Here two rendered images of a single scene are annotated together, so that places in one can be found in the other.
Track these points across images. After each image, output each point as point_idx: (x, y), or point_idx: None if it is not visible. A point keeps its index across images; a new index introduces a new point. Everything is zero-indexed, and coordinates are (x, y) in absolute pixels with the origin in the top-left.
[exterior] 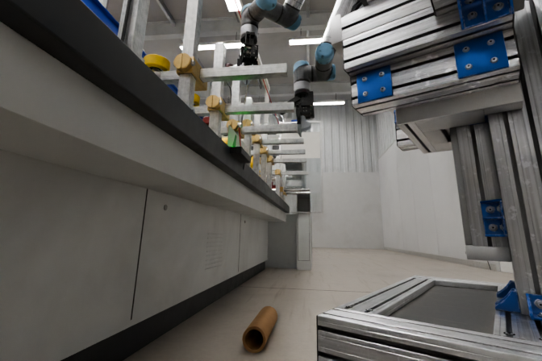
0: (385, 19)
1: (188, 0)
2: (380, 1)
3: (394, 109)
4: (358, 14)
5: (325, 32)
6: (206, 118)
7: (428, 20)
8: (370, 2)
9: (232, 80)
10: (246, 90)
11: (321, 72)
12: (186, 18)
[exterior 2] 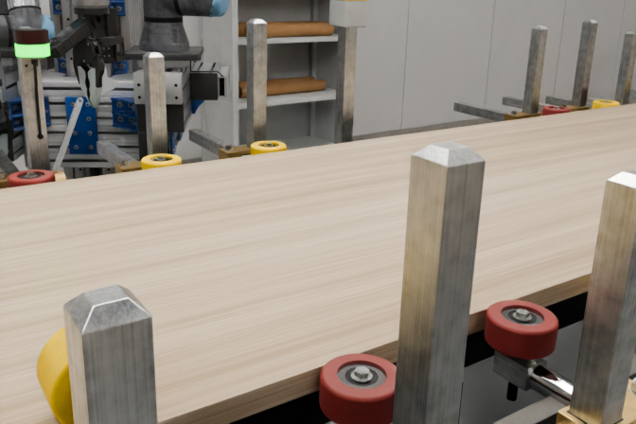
0: (186, 92)
1: (266, 62)
2: (184, 71)
3: (10, 111)
4: (184, 79)
5: None
6: (54, 177)
7: (189, 101)
8: (183, 68)
9: (41, 75)
10: (79, 113)
11: (6, 46)
12: (265, 91)
